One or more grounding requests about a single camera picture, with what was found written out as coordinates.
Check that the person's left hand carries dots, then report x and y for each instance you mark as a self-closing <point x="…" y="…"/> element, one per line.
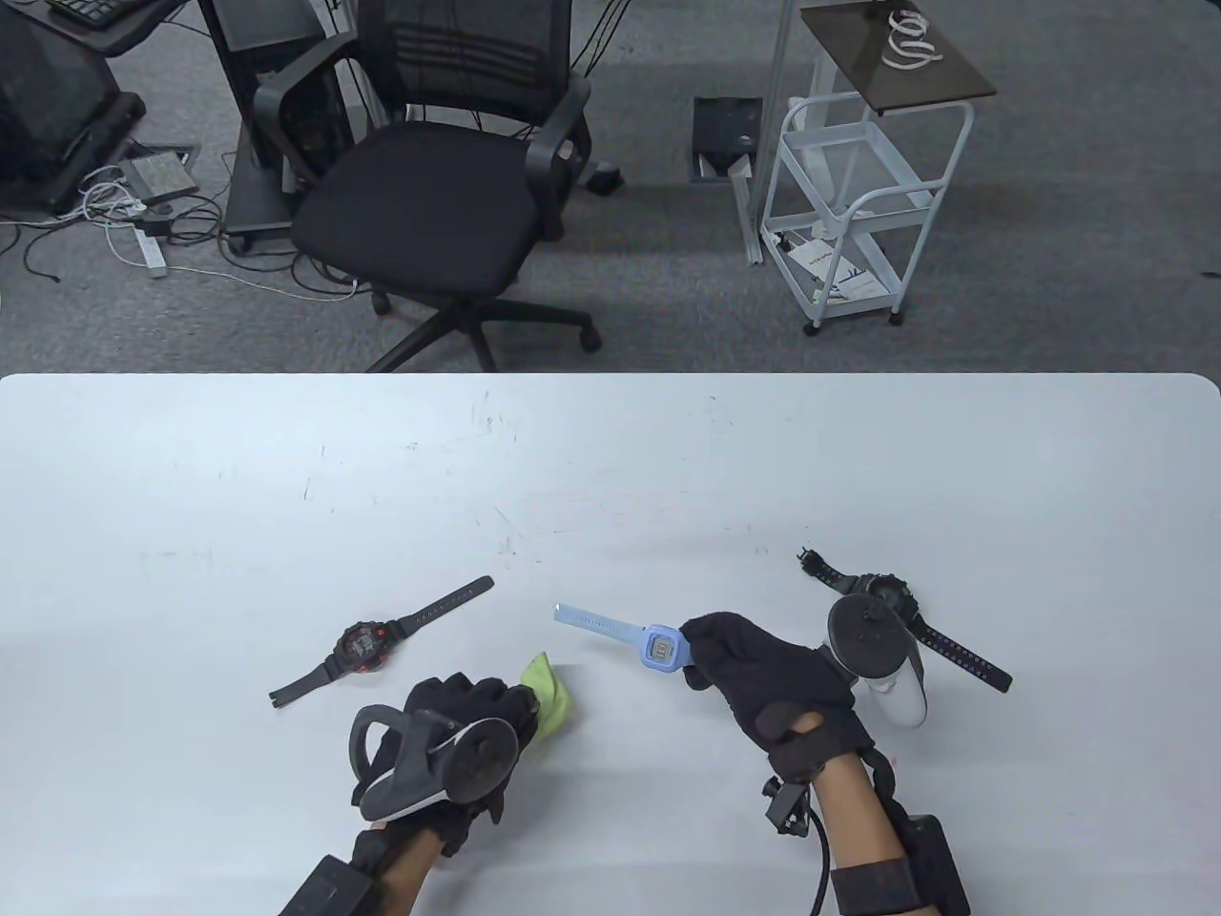
<point x="486" y="706"/>

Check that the person's right hand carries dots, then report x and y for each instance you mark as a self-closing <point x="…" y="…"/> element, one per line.
<point x="773" y="687"/>

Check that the grey white hand controller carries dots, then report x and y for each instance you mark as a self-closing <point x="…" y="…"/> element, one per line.
<point x="863" y="634"/>
<point x="477" y="763"/>

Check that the green microfibre cloth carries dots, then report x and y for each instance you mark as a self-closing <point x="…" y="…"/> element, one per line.
<point x="551" y="701"/>

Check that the light blue watch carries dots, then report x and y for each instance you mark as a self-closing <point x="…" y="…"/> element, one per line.
<point x="660" y="647"/>

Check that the black red watch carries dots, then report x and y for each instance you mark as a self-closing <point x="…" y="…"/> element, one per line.
<point x="361" y="647"/>

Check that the person's left forearm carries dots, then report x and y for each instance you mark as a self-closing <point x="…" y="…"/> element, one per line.
<point x="410" y="878"/>

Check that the person's right forearm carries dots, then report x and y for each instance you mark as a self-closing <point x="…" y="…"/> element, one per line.
<point x="858" y="821"/>

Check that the white paper sheet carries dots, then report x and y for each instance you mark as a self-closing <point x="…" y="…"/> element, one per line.
<point x="830" y="272"/>

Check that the black mesh office chair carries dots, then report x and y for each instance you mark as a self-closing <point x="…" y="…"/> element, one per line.
<point x="420" y="200"/>

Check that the white rolling cart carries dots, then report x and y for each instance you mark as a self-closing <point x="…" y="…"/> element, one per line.
<point x="916" y="86"/>
<point x="830" y="157"/>

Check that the black floor adapter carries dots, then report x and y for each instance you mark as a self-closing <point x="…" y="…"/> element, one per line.
<point x="605" y="178"/>

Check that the black rolling computer stand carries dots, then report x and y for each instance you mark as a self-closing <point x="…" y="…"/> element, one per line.
<point x="248" y="200"/>

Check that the white power strip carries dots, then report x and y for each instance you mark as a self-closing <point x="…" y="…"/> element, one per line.
<point x="151" y="253"/>

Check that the open black floor box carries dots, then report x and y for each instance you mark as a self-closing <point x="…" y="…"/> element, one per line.
<point x="725" y="124"/>

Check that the grey floor plate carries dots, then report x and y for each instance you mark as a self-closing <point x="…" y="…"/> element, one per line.
<point x="157" y="172"/>

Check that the black machine base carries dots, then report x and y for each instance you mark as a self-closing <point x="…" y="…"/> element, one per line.
<point x="38" y="95"/>

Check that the black desk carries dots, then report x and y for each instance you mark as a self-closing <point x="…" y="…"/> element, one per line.
<point x="124" y="33"/>

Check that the black keyboard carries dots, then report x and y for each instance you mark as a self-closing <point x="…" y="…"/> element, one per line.
<point x="91" y="10"/>

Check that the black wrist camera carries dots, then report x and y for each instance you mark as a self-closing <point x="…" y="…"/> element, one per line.
<point x="787" y="809"/>

